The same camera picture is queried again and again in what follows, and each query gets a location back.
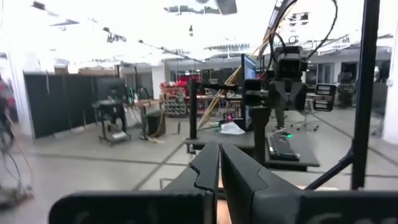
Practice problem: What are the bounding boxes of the person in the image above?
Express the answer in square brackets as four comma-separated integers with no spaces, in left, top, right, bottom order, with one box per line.
[273,107,287,134]

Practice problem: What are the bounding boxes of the black backlit keyboard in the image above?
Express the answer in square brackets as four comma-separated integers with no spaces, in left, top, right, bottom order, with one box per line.
[266,131,302,162]

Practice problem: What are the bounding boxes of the grey desk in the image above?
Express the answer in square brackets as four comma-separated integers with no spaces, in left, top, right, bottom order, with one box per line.
[264,132,321,172]
[183,128,254,150]

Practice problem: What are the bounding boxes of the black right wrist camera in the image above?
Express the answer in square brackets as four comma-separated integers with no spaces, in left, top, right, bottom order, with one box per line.
[274,45,308,81]

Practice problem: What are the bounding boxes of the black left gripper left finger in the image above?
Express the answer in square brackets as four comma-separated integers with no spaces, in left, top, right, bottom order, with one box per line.
[48,141,220,224]

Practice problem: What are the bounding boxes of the black room partition panels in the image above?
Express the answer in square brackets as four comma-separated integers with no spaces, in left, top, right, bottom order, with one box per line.
[24,70,127,139]

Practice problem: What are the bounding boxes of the monitor with blue screen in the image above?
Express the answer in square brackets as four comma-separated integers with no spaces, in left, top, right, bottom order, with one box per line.
[240,53,258,130]

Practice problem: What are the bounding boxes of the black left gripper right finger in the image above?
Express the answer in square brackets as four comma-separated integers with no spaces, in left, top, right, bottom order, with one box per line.
[220,141,398,224]

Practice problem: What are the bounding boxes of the black pole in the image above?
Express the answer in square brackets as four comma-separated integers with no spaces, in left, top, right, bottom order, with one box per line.
[188,80,199,140]

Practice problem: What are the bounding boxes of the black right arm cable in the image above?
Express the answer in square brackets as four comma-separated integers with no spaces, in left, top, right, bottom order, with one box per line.
[269,0,339,62]

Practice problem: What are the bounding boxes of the black stand post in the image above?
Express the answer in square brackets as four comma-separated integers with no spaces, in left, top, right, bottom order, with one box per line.
[250,105,270,167]

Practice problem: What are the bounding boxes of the white office chair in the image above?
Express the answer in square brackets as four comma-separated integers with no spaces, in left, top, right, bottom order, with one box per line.
[290,98,320,132]

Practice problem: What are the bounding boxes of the wooden workbench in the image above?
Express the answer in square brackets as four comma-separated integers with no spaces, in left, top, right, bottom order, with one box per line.
[124,98,187,141]

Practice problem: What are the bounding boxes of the black trash bin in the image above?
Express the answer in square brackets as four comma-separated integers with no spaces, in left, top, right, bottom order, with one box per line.
[146,110,166,138]

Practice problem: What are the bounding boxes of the black rolling cart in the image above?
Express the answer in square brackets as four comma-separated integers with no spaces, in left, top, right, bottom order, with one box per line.
[92,100,132,146]

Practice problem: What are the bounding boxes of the red storage shelves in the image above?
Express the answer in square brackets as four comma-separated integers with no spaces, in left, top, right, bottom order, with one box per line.
[159,73,202,118]

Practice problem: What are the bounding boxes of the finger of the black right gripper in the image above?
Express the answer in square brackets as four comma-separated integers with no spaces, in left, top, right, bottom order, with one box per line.
[313,83,337,112]
[242,78,269,107]

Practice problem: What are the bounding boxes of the yellow cable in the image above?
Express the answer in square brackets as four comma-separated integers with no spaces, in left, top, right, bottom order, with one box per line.
[197,65,243,129]

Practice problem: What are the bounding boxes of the white paper sheet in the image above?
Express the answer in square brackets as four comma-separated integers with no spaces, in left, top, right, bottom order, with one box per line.
[219,121,247,136]

